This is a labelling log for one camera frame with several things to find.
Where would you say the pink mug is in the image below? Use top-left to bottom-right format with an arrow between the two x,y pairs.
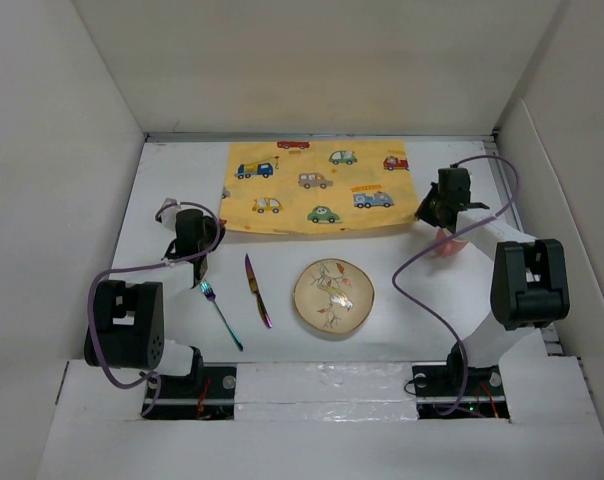
434,229 -> 468,258

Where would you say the iridescent knife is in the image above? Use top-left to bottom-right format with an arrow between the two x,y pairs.
245,254 -> 273,329

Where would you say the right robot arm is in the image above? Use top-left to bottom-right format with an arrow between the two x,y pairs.
416,167 -> 570,394

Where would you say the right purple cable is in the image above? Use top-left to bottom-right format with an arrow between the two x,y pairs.
391,154 -> 522,417

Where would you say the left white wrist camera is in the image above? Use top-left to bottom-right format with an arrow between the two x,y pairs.
154,198 -> 181,231

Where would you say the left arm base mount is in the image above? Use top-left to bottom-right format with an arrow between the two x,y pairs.
141,347 -> 237,421

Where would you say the yellow car-print placemat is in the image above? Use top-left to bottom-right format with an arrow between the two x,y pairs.
220,139 -> 418,235

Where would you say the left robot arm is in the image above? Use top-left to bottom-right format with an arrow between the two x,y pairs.
84,202 -> 225,390

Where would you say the beige bird-pattern plate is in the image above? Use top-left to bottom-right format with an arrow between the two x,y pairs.
293,258 -> 375,338

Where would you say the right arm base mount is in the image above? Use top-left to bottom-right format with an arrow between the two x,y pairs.
404,346 -> 510,420

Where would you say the iridescent fork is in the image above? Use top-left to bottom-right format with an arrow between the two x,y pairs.
199,280 -> 244,352

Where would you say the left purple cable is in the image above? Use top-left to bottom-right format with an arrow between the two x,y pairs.
89,201 -> 227,419

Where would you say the purple cable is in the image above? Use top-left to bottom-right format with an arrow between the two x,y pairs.
89,201 -> 227,419
391,154 -> 522,417

